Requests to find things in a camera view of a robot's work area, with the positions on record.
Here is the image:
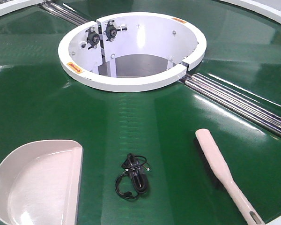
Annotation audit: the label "left black bearing mount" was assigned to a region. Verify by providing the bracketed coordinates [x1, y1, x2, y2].
[86, 27, 100, 50]

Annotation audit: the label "black bearing mount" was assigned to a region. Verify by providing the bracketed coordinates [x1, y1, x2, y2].
[86, 27, 100, 50]
[103, 20, 127, 42]

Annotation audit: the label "steel roller set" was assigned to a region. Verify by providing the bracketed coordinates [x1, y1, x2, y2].
[39, 0, 89, 26]
[180, 73, 281, 137]

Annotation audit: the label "pink hand brush black bristles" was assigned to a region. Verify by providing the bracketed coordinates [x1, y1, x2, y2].
[195, 128, 265, 225]

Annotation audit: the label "right steel roller set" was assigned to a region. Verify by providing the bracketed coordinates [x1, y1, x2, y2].
[180, 73, 281, 137]

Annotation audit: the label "pink plastic dustpan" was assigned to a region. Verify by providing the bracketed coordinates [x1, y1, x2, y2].
[0, 140, 83, 225]

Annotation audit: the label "white inner conveyor ring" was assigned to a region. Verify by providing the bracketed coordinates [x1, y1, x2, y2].
[58, 11, 207, 93]

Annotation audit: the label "rear steel roller set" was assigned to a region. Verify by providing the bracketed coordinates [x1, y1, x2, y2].
[39, 0, 89, 26]

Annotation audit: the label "black cable bundle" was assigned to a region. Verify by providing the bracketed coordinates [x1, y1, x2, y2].
[114, 153, 151, 200]

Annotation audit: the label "white outer rim right segment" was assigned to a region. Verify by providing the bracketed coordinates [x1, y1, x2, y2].
[221, 0, 281, 24]

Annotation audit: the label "right black bearing mount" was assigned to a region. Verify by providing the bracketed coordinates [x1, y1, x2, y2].
[103, 20, 127, 42]

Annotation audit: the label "white rim segment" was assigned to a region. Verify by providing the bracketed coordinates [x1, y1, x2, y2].
[221, 0, 281, 24]
[0, 0, 44, 17]

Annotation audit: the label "white outer rim left segment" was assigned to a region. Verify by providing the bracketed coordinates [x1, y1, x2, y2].
[0, 0, 44, 17]

